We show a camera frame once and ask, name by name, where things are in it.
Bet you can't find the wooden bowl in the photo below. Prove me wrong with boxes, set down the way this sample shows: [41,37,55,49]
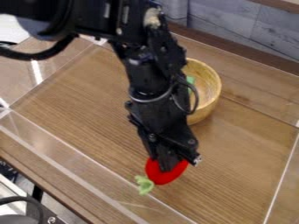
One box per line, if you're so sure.
[183,58,221,125]

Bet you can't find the black cable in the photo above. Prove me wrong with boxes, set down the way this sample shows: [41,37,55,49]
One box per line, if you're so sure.
[0,195,45,224]

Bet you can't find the green rectangular block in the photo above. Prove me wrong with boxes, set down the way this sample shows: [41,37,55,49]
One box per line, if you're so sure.
[187,75,195,94]

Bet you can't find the red plush strawberry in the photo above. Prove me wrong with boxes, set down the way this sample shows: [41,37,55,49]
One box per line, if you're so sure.
[135,158,188,195]

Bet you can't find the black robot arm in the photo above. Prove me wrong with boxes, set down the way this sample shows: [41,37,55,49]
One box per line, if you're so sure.
[0,0,201,172]

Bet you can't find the black metal table bracket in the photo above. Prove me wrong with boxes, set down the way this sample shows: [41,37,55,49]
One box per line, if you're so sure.
[25,203,68,224]

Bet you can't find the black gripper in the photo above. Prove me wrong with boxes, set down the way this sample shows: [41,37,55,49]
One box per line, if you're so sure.
[124,95,203,173]

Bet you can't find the clear acrylic tray wall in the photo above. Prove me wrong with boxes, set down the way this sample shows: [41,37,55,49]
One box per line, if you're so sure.
[0,38,299,224]

